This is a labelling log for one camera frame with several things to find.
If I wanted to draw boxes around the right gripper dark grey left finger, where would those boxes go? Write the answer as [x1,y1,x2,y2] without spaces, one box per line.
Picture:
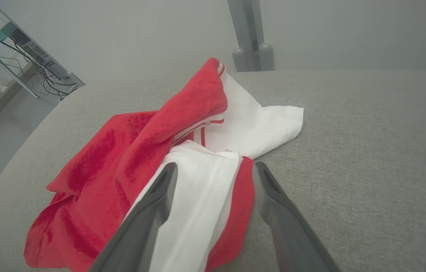
[88,162,179,272]

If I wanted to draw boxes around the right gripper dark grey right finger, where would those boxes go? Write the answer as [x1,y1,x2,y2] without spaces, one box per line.
[252,161,343,272]

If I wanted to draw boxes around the red white lettered jersey shirt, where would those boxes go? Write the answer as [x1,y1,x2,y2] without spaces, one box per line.
[23,57,305,272]

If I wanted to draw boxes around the teal box under desk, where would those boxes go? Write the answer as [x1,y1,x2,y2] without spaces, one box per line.
[0,22,18,46]

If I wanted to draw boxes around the white metal desk frame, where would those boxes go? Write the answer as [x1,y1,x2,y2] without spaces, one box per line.
[0,0,86,100]

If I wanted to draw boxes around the black tangled desk cables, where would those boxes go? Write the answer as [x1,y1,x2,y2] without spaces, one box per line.
[0,21,79,102]

